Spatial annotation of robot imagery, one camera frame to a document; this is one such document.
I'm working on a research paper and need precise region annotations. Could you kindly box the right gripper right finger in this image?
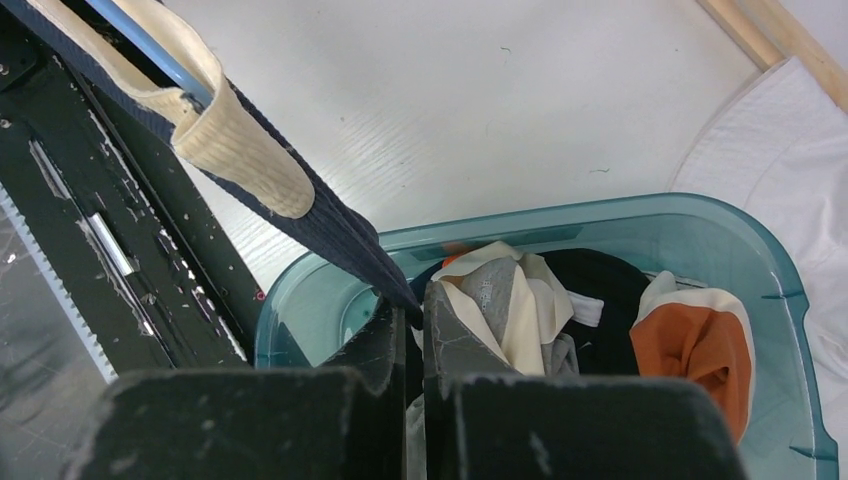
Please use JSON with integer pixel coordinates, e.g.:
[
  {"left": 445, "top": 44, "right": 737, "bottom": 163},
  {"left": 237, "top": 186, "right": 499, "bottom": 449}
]
[{"left": 423, "top": 282, "right": 514, "bottom": 479}]

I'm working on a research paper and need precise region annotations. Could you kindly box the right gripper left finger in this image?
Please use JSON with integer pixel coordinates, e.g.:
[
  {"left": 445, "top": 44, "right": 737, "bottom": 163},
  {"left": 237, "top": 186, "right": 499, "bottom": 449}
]
[{"left": 325, "top": 299, "right": 406, "bottom": 479}]

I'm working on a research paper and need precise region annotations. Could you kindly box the grey underwear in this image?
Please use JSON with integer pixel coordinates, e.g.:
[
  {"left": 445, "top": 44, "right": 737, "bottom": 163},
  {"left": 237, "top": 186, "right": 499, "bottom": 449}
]
[{"left": 405, "top": 239, "right": 607, "bottom": 480}]

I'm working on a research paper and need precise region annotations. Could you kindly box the brown orange underwear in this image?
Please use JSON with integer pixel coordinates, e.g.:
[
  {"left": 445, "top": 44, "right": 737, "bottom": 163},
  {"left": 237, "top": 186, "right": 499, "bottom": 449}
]
[{"left": 629, "top": 271, "right": 756, "bottom": 442}]

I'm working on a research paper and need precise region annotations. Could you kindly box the navy cream-band underwear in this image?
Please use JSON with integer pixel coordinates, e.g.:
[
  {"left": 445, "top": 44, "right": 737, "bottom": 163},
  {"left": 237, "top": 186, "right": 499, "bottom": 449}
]
[{"left": 2, "top": 1, "right": 423, "bottom": 328}]

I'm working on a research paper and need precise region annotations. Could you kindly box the light blue hanger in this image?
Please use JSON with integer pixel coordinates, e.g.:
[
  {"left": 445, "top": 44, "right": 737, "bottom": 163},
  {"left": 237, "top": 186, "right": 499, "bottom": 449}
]
[{"left": 86, "top": 0, "right": 213, "bottom": 111}]

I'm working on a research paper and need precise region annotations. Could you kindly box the teal plastic tub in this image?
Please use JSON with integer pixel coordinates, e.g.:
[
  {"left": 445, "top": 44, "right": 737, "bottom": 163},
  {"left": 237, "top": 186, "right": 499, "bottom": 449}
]
[{"left": 254, "top": 193, "right": 839, "bottom": 479}]

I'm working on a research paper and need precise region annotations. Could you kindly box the black garment in tub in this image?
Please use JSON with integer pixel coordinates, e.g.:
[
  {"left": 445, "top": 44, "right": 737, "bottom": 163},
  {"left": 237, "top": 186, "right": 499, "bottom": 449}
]
[{"left": 542, "top": 248, "right": 649, "bottom": 375}]

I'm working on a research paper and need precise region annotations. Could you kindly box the white cloth on table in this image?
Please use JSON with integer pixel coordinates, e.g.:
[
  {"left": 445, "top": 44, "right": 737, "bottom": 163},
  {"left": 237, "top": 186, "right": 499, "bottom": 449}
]
[{"left": 670, "top": 58, "right": 847, "bottom": 463}]

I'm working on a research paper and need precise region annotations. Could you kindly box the wooden clothes rack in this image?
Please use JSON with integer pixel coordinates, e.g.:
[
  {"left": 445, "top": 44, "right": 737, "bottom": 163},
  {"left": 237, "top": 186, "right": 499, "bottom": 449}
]
[{"left": 698, "top": 0, "right": 847, "bottom": 110}]

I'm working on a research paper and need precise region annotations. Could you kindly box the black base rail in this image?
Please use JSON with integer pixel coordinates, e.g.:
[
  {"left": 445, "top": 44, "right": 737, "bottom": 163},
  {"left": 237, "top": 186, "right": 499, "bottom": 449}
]
[{"left": 1, "top": 5, "right": 262, "bottom": 375}]

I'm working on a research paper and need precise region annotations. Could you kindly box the white cable duct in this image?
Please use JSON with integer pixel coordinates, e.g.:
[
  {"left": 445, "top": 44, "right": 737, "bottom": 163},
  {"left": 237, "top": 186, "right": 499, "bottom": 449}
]
[{"left": 1, "top": 186, "right": 118, "bottom": 383}]

